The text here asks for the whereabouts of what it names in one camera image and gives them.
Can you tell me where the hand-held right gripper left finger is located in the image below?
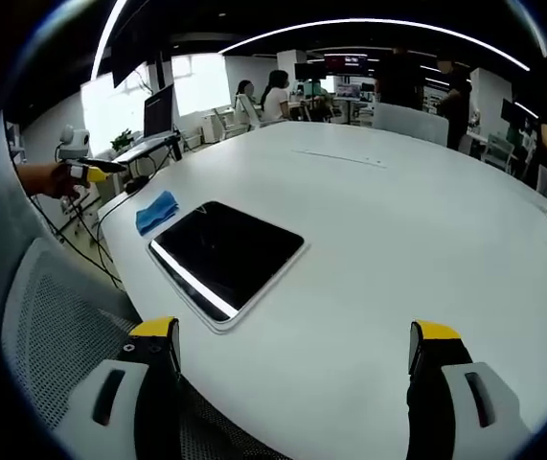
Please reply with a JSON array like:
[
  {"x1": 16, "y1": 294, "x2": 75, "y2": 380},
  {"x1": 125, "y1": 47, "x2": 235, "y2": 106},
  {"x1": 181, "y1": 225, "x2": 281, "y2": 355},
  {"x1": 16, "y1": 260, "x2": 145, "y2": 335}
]
[{"x1": 55, "y1": 315, "x2": 181, "y2": 460}]

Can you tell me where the computer monitor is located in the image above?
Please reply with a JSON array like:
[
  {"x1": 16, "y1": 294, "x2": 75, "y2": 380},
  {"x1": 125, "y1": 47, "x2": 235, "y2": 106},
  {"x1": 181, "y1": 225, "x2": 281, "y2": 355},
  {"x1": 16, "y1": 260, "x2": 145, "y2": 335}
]
[{"x1": 142, "y1": 83, "x2": 176, "y2": 140}]

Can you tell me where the ceiling light strip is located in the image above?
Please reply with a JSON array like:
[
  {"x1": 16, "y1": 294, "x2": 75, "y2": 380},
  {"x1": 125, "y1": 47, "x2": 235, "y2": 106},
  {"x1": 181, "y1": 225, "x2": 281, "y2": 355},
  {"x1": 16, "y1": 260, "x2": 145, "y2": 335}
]
[{"x1": 217, "y1": 17, "x2": 532, "y2": 73}]

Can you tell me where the blue cleaning cloth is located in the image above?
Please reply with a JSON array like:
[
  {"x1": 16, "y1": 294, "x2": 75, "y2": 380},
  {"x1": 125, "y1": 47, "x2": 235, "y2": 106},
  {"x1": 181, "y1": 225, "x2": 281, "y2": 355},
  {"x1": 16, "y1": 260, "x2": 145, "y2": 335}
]
[{"x1": 135, "y1": 190, "x2": 180, "y2": 237}]

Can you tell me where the black tablet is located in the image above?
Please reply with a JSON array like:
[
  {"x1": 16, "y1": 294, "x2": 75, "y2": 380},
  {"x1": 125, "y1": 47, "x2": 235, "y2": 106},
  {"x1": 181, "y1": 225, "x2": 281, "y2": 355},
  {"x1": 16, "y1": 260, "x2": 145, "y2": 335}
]
[{"x1": 146, "y1": 199, "x2": 311, "y2": 334}]

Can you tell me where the green potted plant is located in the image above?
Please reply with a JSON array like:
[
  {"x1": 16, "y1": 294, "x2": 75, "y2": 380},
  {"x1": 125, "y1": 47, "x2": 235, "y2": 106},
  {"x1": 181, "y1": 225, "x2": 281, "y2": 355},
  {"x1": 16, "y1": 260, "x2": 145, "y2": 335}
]
[{"x1": 109, "y1": 128, "x2": 135, "y2": 154}]

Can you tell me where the white office chair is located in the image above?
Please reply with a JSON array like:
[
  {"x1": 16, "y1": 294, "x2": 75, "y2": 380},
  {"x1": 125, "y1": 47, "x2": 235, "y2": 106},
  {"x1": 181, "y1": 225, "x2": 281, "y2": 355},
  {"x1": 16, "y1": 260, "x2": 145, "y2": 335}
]
[
  {"x1": 371, "y1": 102, "x2": 450, "y2": 148},
  {"x1": 482, "y1": 132, "x2": 516, "y2": 174}
]

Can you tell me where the grey mesh office chair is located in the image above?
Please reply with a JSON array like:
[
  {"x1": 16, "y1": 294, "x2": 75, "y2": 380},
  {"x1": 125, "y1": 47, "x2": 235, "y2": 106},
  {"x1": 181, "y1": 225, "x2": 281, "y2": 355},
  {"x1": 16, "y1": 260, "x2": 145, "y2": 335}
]
[{"x1": 0, "y1": 143, "x2": 284, "y2": 460}]

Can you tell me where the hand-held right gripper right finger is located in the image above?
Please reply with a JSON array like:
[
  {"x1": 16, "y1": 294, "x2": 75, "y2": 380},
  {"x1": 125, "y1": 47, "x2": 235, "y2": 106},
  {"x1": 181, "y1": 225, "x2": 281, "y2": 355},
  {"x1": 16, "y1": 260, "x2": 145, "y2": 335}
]
[{"x1": 405, "y1": 319, "x2": 537, "y2": 460}]

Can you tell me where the black cable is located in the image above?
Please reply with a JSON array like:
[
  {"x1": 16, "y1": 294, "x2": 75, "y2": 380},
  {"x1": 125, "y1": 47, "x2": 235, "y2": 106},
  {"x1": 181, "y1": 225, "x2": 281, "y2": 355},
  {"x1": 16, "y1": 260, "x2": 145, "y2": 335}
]
[{"x1": 94, "y1": 177, "x2": 149, "y2": 269}]

